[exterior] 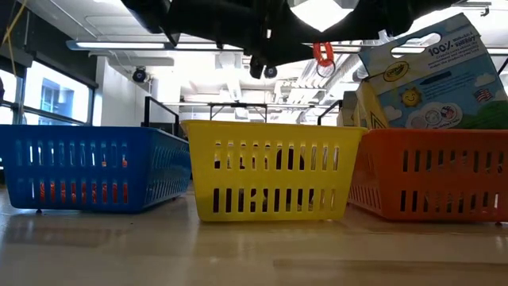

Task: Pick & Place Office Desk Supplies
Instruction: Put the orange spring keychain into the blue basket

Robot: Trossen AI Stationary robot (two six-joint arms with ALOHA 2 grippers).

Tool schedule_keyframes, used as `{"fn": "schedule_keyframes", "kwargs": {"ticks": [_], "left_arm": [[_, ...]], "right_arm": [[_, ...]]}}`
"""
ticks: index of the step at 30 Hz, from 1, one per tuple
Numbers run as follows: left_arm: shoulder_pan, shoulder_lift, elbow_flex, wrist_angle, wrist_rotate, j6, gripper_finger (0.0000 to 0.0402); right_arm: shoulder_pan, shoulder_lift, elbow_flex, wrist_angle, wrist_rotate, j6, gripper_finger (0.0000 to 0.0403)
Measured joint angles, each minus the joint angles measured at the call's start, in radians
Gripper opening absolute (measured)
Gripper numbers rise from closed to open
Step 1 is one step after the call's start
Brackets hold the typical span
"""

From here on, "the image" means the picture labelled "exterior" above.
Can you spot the black ceiling spotlight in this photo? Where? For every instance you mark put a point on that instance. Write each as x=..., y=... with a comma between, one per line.
x=272, y=72
x=139, y=75

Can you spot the yellow plastic basket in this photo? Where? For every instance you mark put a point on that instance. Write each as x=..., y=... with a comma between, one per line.
x=270, y=133

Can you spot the black metal frame post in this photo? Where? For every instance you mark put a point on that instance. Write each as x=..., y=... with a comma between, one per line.
x=327, y=111
x=147, y=115

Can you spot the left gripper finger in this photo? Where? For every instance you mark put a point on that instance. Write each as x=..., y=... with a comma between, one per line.
x=256, y=65

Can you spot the orange plastic basket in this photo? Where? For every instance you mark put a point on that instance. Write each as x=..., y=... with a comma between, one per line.
x=436, y=139

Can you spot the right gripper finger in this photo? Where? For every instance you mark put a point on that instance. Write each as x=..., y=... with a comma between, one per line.
x=301, y=45

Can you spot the long ceiling light bar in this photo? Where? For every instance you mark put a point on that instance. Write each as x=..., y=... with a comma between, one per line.
x=119, y=45

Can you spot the black table frame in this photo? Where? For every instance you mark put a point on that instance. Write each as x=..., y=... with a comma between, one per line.
x=238, y=105

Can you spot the green yellow crayon box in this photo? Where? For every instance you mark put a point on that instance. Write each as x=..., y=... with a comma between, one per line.
x=371, y=107

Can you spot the pale cardboard box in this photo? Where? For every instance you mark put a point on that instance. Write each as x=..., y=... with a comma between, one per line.
x=348, y=111

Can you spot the large blue Crayola box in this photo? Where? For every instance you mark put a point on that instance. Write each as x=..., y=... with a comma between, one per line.
x=444, y=87

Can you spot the blue plastic basket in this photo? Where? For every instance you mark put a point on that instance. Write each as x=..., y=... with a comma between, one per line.
x=79, y=137

